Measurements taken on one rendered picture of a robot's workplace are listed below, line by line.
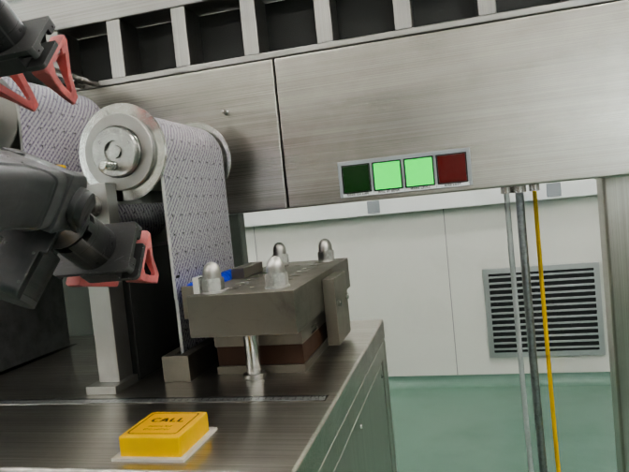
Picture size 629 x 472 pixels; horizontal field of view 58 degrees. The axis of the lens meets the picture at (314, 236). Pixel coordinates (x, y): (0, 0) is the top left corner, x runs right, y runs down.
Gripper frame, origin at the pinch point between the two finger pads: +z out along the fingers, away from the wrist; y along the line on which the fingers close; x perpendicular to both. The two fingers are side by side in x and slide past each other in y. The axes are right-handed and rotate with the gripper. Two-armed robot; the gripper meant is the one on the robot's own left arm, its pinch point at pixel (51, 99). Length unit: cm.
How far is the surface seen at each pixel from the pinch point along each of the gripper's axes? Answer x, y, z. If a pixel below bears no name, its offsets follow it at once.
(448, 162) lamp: 20, 48, 42
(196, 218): 2.0, 6.7, 28.9
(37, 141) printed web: 10.1, -17.0, 14.5
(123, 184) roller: -0.1, 0.7, 16.7
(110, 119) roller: 7.5, 0.0, 10.4
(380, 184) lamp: 18, 35, 44
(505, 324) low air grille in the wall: 104, 69, 275
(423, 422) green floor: 42, 22, 254
